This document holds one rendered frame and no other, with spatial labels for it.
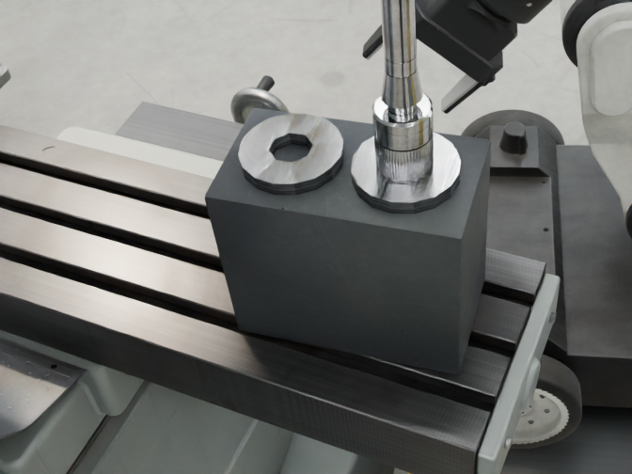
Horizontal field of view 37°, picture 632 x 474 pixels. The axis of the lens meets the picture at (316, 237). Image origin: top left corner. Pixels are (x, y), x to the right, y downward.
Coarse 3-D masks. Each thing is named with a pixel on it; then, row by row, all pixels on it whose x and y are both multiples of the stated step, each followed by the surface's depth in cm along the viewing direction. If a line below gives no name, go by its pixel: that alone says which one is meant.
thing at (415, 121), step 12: (372, 108) 73; (384, 108) 73; (420, 108) 72; (432, 108) 73; (384, 120) 72; (396, 120) 72; (408, 120) 72; (420, 120) 72; (396, 132) 72; (408, 132) 72
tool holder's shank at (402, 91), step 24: (384, 0) 65; (408, 0) 65; (384, 24) 67; (408, 24) 66; (384, 48) 68; (408, 48) 68; (384, 72) 71; (408, 72) 69; (384, 96) 71; (408, 96) 70
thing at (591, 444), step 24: (600, 408) 149; (624, 408) 149; (576, 432) 147; (600, 432) 146; (624, 432) 146; (528, 456) 145; (552, 456) 144; (576, 456) 144; (600, 456) 144; (624, 456) 143
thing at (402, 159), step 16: (432, 128) 74; (384, 144) 74; (400, 144) 73; (416, 144) 73; (432, 144) 75; (384, 160) 75; (400, 160) 74; (416, 160) 74; (432, 160) 76; (384, 176) 76; (400, 176) 75; (416, 176) 75
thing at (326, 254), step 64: (256, 128) 82; (320, 128) 81; (256, 192) 79; (320, 192) 78; (384, 192) 75; (448, 192) 75; (256, 256) 83; (320, 256) 80; (384, 256) 77; (448, 256) 75; (256, 320) 90; (320, 320) 87; (384, 320) 84; (448, 320) 81
